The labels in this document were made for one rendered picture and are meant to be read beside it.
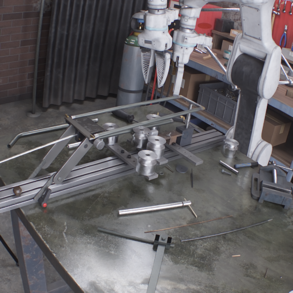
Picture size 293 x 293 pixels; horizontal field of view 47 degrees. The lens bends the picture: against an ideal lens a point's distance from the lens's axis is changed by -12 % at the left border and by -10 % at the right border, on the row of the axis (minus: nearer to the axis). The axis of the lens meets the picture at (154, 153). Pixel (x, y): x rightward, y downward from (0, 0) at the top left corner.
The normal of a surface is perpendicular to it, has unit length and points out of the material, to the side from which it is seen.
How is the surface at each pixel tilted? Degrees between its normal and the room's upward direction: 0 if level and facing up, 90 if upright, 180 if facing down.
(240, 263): 0
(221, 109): 90
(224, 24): 90
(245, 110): 98
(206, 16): 90
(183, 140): 90
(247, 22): 117
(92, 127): 0
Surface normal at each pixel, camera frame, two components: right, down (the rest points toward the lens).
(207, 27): 0.65, 0.45
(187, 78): -0.79, 0.18
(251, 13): -0.68, 0.62
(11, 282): 0.15, -0.87
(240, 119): -0.71, 0.37
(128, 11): -0.07, 0.47
